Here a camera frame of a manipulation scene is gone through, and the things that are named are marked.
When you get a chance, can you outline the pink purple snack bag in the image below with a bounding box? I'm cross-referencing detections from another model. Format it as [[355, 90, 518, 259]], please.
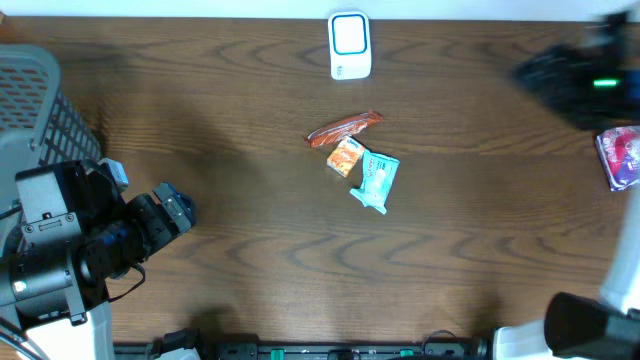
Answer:
[[595, 126, 639, 192]]

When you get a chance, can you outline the orange Kleenex tissue pack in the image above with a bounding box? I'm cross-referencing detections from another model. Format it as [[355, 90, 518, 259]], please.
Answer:
[[326, 136, 366, 177]]

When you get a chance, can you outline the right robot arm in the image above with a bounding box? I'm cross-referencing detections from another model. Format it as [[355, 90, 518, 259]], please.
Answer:
[[460, 7, 639, 360]]

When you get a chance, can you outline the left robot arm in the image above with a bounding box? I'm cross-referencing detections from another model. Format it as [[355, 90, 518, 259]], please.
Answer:
[[1, 159, 196, 359]]

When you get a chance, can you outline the grey plastic basket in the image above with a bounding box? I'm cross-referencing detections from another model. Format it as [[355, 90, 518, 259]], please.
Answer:
[[0, 45, 102, 211]]

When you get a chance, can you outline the orange snack bar wrapper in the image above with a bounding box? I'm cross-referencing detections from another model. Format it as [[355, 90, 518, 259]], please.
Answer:
[[305, 110, 384, 148]]

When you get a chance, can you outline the green wet wipes packet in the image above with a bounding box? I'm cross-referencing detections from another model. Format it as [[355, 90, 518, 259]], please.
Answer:
[[350, 150, 400, 215]]

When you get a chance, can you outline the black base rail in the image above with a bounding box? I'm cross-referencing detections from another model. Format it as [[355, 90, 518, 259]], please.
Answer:
[[114, 329, 493, 360]]

